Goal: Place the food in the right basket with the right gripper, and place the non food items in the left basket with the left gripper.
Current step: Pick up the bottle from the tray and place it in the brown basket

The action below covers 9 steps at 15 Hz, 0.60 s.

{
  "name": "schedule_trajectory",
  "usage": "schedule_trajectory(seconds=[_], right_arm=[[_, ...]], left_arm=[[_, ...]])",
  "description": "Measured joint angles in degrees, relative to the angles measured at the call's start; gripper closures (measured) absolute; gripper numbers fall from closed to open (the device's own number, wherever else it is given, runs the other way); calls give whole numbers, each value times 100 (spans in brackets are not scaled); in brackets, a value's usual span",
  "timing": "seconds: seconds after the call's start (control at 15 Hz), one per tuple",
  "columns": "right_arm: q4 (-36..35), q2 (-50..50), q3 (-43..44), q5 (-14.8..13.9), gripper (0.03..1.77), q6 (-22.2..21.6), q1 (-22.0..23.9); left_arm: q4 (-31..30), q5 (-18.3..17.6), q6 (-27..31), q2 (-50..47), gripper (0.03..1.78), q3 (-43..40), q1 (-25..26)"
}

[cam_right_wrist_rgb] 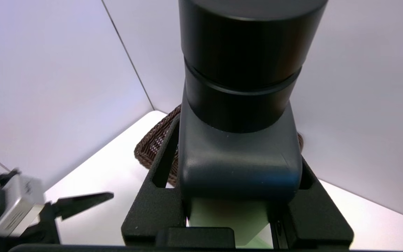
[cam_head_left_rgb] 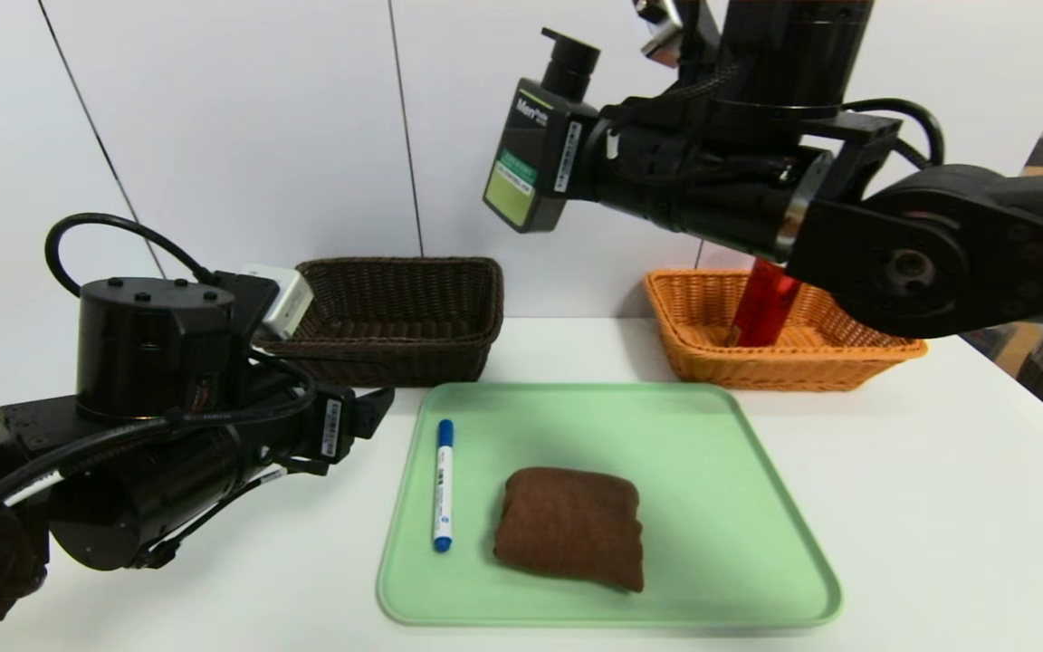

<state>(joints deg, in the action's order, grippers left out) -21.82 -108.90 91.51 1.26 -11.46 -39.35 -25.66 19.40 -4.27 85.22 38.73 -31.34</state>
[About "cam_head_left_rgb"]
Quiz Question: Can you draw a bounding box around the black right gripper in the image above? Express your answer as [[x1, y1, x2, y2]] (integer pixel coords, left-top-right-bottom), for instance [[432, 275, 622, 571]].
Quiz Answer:
[[541, 101, 688, 233]]

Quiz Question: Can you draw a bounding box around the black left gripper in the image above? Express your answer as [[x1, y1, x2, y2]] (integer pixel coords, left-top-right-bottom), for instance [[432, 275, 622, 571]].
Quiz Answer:
[[287, 384, 396, 465]]

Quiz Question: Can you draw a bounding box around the dark green pump bottle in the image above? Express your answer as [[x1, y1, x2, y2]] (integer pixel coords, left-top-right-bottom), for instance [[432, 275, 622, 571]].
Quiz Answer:
[[483, 27, 602, 235]]

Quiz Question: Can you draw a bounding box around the brown towel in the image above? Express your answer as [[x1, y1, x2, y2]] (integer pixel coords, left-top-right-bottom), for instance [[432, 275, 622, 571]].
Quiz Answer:
[[493, 466, 645, 594]]

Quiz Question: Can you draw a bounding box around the red soda can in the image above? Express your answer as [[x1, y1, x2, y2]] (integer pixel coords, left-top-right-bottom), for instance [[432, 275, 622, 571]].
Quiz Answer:
[[728, 258, 803, 348]]

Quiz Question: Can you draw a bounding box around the dark brown wicker basket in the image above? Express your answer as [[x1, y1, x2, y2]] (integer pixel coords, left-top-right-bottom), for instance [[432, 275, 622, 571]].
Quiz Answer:
[[291, 257, 504, 388]]

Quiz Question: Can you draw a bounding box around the orange wicker basket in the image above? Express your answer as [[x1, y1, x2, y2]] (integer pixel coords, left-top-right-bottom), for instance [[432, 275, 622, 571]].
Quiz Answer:
[[644, 268, 928, 392]]

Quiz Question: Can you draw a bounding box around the blue and white marker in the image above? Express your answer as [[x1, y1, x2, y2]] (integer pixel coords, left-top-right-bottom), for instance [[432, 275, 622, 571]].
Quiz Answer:
[[434, 419, 455, 553]]

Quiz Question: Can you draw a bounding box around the light green plastic tray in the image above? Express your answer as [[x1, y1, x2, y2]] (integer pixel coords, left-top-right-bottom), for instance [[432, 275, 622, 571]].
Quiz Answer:
[[378, 382, 843, 628]]

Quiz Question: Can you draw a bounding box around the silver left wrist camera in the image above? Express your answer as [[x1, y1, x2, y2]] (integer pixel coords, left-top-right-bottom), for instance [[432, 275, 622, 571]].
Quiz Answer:
[[245, 263, 316, 340]]

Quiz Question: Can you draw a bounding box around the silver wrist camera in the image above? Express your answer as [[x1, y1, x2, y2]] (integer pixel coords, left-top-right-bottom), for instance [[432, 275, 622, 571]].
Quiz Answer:
[[635, 0, 699, 69], [245, 263, 316, 340]]

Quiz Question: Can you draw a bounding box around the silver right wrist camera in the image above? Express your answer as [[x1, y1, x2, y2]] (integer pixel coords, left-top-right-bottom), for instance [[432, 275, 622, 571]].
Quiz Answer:
[[635, 0, 699, 69]]

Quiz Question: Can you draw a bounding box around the black left camera cable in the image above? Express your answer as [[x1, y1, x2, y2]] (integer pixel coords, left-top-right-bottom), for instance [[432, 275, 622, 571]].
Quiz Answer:
[[44, 213, 215, 300]]

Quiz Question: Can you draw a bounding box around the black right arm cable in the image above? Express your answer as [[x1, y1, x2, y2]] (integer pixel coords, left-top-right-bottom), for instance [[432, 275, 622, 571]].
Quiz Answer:
[[838, 98, 946, 168]]

